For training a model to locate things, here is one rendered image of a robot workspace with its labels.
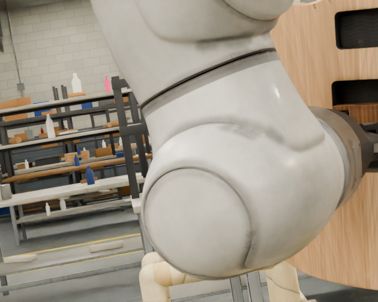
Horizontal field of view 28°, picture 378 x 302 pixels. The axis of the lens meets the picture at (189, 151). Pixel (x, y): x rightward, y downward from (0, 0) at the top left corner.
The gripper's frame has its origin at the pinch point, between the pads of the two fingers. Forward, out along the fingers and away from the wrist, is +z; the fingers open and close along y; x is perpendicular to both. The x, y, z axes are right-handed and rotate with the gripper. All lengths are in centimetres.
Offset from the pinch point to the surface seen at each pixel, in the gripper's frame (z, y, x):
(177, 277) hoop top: -0.2, -26.2, -18.7
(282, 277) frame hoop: 6.5, -14.8, -19.9
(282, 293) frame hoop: 6.4, -14.9, -22.0
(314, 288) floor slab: 412, -163, -169
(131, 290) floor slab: 421, -328, -188
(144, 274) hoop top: -2.0, -29.9, -18.0
